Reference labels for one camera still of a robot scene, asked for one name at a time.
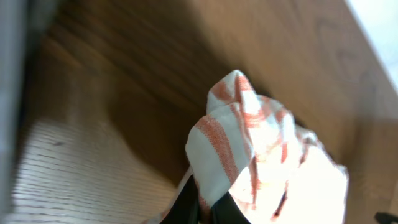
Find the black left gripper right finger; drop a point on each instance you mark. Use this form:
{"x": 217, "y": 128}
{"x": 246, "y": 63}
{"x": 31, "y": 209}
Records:
{"x": 225, "y": 211}

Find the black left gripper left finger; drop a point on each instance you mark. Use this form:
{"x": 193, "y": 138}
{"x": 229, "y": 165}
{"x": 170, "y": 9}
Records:
{"x": 186, "y": 209}

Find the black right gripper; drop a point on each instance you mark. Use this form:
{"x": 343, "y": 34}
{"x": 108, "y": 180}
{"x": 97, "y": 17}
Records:
{"x": 385, "y": 218}

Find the red white striped shirt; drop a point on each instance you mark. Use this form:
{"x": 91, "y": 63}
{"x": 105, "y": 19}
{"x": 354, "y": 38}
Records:
{"x": 275, "y": 170}

